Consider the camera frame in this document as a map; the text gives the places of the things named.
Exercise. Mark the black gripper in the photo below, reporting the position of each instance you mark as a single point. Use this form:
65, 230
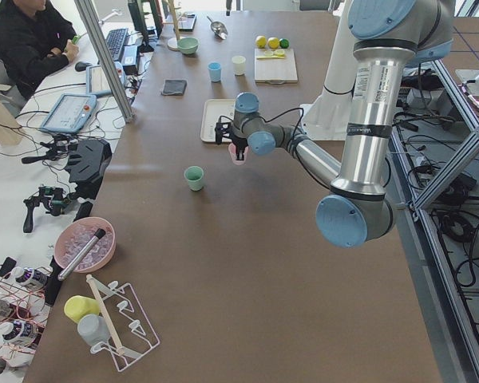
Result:
238, 142

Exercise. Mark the pink cup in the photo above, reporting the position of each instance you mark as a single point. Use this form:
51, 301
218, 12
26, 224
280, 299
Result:
237, 157

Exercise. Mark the green cup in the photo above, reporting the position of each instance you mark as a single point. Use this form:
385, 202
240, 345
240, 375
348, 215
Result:
194, 175

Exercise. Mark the light blue cup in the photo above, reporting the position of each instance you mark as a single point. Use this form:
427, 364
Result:
214, 71

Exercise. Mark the cream white cup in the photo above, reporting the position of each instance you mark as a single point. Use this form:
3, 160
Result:
239, 65

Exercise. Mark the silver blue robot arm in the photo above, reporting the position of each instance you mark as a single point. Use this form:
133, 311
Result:
375, 41

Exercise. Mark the beige plastic tray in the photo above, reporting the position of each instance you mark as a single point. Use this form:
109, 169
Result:
215, 110

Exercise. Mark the wooden cutting board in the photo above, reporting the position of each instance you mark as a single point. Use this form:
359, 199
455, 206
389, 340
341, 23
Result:
275, 70

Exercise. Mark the dark grey folded cloth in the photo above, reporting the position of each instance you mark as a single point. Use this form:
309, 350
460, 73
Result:
174, 87

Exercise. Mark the yellow lemon left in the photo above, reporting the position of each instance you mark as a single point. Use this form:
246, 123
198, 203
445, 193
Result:
273, 43

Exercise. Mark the green lime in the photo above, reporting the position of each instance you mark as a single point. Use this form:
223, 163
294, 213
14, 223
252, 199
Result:
284, 43

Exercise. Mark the mint green bowl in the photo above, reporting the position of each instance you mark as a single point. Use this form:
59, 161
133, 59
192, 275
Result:
188, 45

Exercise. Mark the metal ice scoop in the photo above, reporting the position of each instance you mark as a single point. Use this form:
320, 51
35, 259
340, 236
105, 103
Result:
218, 28

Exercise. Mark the metal muddler tool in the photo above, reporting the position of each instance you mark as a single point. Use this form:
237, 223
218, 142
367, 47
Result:
98, 235

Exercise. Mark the black keyboard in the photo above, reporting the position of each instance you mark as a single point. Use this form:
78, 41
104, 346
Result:
115, 41

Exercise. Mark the blue teach pendant tablet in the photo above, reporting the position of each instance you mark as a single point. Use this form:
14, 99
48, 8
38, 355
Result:
69, 114

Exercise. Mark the black monitor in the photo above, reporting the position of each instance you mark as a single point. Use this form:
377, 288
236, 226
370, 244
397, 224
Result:
137, 16

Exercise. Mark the computer mouse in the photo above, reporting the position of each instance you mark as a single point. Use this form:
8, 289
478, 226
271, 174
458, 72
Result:
82, 66

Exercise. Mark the pink bowl with ice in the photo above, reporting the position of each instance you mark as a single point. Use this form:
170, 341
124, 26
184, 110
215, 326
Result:
76, 235

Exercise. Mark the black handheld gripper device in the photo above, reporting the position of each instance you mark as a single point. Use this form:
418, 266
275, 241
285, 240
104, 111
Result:
53, 199

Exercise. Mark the yellow cup on rack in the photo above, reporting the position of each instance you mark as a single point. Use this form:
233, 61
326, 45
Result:
77, 306

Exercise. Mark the person in black jacket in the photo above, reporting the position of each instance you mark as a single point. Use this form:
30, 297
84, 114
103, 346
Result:
35, 42

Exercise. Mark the grey cup on rack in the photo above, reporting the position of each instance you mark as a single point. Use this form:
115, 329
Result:
93, 329

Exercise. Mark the purple label bottle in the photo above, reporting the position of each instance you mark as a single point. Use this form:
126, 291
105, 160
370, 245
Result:
30, 278

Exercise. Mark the aluminium frame post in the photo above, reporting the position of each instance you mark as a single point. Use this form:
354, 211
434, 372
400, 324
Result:
90, 20

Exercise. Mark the white wire cup rack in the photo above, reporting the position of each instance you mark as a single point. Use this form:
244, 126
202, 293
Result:
131, 334

